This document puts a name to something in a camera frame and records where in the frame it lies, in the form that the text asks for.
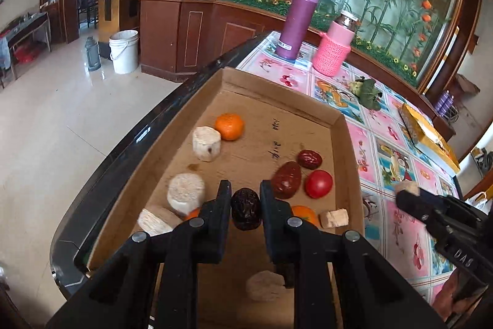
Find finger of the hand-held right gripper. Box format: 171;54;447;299
419;189;463;203
396;191;440;227

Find dark side table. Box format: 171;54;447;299
0;11;52;79

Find grey floor kettle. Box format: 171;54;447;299
85;37;102;72

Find yellow gift box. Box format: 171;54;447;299
398;103;461;175

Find white plastic bucket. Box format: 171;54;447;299
109;30;139;74

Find brown wooden cabinet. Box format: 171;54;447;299
116;0;457;141

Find small red date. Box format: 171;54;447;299
297;149;323;170

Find brown cardboard box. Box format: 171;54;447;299
87;67;365;329

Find large white yam chunk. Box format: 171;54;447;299
193;126;222;162

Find red tomato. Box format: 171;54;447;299
304;169;334;199

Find large red date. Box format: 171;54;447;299
271;161;302;199

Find small beige yam chunk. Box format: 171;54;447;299
319;209;349;229
395;180;420;195

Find pink fruit print tablecloth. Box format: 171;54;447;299
235;30;463;310

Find brown paper bag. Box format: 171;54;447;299
456;75;481;95

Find dark wrinkled date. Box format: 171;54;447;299
230;187;263;230

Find pink knit sleeve bottle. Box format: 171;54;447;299
312;10;361;77

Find red plastic basin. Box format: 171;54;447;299
13;44;43;64

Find green leafy vegetable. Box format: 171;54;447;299
348;78;383;110

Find purple thermos bottle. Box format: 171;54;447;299
275;0;323;60

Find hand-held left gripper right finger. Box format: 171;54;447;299
260;179;447;329

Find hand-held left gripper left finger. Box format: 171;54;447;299
46;179;232;329

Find flower and bamboo glass panel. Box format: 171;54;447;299
221;0;463;87

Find dark wooden chairs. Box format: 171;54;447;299
77;0;99;29

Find blue hanging cloth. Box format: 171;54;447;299
0;36;10;71

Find person's right hand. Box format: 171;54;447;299
433;269;468;319

